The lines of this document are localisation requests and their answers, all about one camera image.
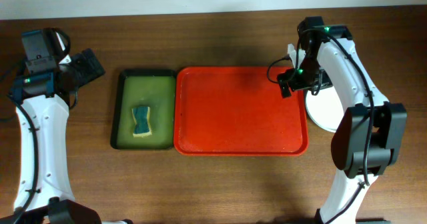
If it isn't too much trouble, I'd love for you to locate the white plate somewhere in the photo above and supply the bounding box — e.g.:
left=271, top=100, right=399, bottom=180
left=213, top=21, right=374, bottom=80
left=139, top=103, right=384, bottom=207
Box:
left=305, top=87, right=344, bottom=133

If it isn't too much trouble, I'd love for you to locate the green and yellow sponge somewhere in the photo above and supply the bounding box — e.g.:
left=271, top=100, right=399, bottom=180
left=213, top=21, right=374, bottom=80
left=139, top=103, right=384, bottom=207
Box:
left=131, top=106, right=152, bottom=137

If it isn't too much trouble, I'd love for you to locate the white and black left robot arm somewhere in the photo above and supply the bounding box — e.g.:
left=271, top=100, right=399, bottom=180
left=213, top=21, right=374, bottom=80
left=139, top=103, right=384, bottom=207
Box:
left=1, top=49, right=105, bottom=223

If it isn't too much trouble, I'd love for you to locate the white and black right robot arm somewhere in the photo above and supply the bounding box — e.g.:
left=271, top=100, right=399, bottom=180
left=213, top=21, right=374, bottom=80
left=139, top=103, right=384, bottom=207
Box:
left=276, top=18, right=407, bottom=223

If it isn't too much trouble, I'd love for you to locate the dark green tray with water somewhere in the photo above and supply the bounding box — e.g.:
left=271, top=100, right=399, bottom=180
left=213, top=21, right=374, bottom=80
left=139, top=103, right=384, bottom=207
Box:
left=110, top=69, right=176, bottom=150

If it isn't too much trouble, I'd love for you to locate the red plastic tray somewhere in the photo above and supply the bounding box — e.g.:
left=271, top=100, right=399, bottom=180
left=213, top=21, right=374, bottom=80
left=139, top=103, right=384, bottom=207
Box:
left=173, top=67, right=309, bottom=156

